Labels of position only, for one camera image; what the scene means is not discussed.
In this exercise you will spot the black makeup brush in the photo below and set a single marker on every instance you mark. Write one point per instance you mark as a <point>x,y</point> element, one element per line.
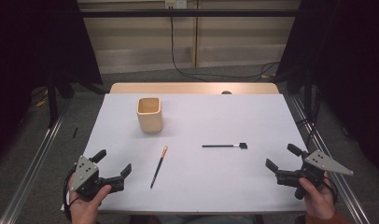
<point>221,145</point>

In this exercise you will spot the person's right hand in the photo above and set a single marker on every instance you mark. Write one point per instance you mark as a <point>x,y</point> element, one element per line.
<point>320,202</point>

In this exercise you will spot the person's left hand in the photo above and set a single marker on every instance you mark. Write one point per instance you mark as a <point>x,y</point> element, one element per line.
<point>85,211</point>

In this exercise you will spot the wooden table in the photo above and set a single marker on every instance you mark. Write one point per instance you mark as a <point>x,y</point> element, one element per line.
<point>178,88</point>

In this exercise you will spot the white table cover sheet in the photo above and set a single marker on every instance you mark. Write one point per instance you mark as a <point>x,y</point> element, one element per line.
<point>193,183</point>

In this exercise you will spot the beige square cup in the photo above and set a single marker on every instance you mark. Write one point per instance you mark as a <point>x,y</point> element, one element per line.
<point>150,121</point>

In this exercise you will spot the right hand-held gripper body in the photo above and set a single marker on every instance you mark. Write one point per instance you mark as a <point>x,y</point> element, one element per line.
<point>316,161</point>

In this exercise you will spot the aluminium floor rail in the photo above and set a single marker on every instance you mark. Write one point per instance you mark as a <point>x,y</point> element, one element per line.
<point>344,188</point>
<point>32,168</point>

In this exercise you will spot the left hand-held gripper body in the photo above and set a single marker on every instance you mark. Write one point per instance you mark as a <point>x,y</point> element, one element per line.
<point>85,182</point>

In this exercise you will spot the black curtain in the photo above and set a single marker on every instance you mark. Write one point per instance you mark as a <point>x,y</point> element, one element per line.
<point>349,62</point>
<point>29,46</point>

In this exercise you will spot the black horizontal frame bar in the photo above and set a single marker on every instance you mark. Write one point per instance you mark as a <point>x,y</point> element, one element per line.
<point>209,13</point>

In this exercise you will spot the black stand post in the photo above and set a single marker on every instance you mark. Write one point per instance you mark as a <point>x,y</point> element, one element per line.
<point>52,105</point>
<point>308,93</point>

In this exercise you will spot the white wall outlet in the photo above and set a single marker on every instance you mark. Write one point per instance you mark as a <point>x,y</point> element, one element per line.
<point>175,3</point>

